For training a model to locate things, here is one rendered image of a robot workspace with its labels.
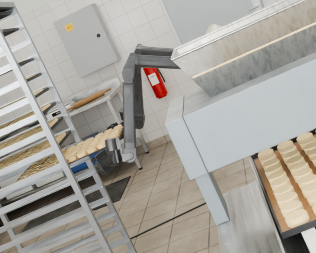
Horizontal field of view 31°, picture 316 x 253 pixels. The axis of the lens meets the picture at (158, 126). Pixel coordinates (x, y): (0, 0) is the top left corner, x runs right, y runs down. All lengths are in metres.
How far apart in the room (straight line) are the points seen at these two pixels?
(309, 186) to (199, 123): 0.30
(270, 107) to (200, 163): 0.22
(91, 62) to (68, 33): 0.41
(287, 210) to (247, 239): 0.19
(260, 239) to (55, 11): 5.65
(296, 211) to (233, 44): 0.43
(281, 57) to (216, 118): 0.23
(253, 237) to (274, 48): 0.47
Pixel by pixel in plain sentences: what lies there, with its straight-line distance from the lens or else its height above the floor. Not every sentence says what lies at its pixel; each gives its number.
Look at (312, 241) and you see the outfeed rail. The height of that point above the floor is 0.90.
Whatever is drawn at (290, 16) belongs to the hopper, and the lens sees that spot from 1.42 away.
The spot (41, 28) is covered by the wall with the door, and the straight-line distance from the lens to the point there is 6.88.
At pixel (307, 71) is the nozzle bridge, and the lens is 1.40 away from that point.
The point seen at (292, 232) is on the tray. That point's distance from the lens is 1.23.
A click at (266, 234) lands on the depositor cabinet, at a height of 0.84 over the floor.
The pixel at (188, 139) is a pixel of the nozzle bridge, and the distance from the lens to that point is 1.40.
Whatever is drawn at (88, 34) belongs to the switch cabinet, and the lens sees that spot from 6.54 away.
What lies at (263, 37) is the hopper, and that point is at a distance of 1.42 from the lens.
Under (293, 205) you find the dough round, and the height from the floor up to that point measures 0.92.
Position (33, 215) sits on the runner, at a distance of 2.96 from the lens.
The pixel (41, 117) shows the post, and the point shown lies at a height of 1.22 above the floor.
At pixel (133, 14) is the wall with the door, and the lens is 6.63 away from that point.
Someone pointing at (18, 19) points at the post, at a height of 1.72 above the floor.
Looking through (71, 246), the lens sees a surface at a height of 0.42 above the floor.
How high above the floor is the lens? 1.43
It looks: 10 degrees down
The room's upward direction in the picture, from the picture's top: 25 degrees counter-clockwise
